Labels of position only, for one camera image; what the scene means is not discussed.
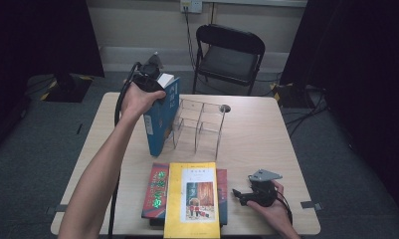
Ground black stand base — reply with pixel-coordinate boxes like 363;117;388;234
273;83;308;110
43;73;94;104

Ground black power cable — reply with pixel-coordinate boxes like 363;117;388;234
183;6;198;73

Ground black folding chair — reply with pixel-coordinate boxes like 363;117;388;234
192;23;267;97

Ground grey tape strip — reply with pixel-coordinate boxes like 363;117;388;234
300;200;323;212
46;203;69;215

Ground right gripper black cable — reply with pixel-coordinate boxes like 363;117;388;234
275;190;294;224

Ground person's left hand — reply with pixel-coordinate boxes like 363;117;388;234
119;83;167;122

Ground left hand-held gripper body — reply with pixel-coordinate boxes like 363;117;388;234
131;52;165;94

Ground person's right hand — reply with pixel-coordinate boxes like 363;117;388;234
246;180;294;231

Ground thick blue book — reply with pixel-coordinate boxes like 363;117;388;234
142;73;181;158

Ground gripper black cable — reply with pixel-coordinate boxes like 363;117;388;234
107;61;142;239
275;190;294;224

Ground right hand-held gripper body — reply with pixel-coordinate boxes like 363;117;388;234
247;168;285;208

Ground yellow book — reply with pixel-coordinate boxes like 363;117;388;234
163;161;222;239

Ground black book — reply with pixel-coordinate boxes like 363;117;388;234
148;217;229;229

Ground black curtain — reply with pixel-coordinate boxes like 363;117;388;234
0;0;105;157
280;0;399;221

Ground black floor cables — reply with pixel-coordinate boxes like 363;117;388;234
283;84;329;137

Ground clear acrylic book rack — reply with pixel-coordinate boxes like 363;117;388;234
168;98;228;161

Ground white wall socket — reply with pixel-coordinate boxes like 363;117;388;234
179;0;204;15

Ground red illustrated book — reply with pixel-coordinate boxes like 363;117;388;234
140;161;229;227

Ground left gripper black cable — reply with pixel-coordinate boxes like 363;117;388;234
107;61;142;239

